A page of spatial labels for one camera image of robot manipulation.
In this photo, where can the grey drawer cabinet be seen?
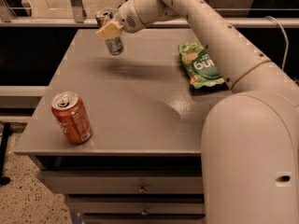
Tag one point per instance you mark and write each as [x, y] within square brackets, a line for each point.
[142, 164]

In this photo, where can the metal railing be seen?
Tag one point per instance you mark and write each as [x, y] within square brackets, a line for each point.
[81, 13]

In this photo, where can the orange soda can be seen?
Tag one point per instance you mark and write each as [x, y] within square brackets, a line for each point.
[70, 112]

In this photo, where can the black stand on floor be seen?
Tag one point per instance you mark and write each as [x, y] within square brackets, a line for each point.
[7, 132]

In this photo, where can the green dang snack bag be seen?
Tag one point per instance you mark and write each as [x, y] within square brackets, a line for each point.
[199, 66]

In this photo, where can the redbull can silver blue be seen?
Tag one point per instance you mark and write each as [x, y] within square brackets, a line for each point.
[108, 31]

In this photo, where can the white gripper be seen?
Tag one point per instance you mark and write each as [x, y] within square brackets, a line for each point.
[127, 17]

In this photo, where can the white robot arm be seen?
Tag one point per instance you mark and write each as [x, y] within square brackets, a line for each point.
[250, 139]

